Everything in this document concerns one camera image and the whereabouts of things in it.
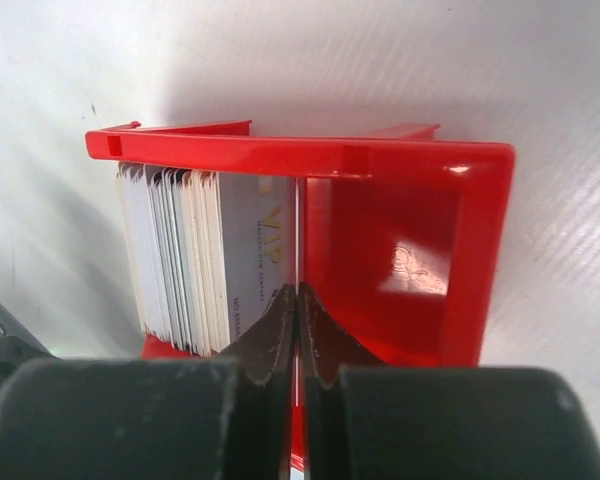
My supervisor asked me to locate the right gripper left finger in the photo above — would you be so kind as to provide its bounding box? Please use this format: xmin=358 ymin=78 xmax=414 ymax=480
xmin=0 ymin=285 xmax=296 ymax=479

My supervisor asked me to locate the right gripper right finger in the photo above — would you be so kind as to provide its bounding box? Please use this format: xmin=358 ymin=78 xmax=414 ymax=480
xmin=297 ymin=284 xmax=600 ymax=479

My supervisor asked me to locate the red plastic bin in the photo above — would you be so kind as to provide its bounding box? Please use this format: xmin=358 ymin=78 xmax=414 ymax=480
xmin=85 ymin=121 xmax=514 ymax=470

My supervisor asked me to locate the white card stack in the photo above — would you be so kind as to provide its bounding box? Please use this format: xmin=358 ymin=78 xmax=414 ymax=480
xmin=116 ymin=163 xmax=296 ymax=356

